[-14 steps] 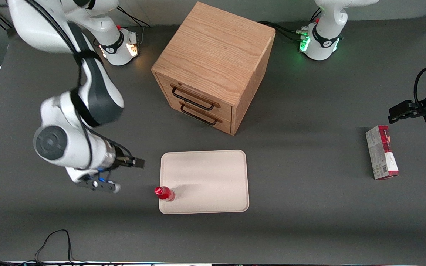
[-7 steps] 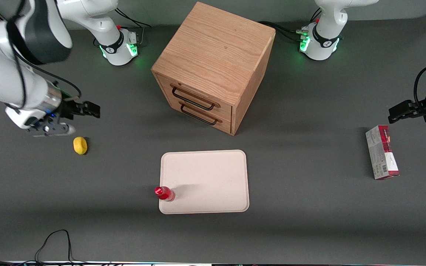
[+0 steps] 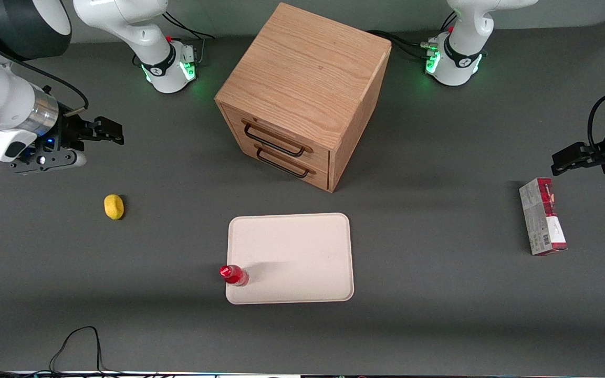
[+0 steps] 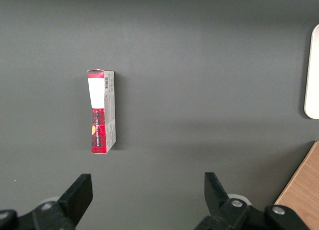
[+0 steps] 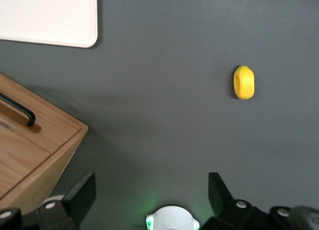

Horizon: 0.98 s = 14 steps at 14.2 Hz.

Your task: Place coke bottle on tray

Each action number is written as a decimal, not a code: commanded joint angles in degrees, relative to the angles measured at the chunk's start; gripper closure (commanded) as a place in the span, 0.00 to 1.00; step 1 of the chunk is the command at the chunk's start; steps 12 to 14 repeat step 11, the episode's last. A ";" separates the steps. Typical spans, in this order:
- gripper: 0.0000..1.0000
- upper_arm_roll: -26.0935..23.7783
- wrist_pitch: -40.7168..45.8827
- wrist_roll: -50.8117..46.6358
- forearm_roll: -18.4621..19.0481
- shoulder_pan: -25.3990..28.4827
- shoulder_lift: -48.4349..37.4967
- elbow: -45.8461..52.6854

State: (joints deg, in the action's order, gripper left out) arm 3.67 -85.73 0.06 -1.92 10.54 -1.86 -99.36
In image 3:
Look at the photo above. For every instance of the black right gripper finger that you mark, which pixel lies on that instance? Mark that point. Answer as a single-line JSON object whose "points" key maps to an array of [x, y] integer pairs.
{"points": [[111, 132], [87, 131]]}

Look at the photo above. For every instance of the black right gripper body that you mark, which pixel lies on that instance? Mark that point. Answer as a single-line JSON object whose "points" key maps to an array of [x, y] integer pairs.
{"points": [[68, 132]]}

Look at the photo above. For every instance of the small red coke bottle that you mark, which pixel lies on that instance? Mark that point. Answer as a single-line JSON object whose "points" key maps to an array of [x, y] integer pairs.
{"points": [[235, 275]]}

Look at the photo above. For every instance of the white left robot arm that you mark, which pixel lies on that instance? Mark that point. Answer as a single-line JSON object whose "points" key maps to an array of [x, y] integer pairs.
{"points": [[460, 52]]}

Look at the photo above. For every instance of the cream plastic tray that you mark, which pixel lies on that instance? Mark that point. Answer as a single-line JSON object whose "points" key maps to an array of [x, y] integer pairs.
{"points": [[297, 252]]}

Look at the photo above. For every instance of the red plaid cardboard box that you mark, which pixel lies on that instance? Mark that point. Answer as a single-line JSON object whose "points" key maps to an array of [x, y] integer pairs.
{"points": [[539, 220]]}

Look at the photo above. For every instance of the yellow lemon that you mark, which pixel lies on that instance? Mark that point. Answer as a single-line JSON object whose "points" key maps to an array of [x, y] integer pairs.
{"points": [[114, 207]]}

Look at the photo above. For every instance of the wooden two-drawer cabinet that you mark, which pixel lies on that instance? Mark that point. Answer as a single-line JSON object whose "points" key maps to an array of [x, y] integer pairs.
{"points": [[302, 68]]}

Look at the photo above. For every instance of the wooden drawer front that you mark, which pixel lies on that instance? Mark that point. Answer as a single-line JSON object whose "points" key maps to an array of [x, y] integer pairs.
{"points": [[319, 159], [321, 181]]}

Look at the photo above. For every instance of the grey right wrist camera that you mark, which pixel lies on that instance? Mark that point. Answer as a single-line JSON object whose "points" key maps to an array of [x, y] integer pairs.
{"points": [[45, 160]]}

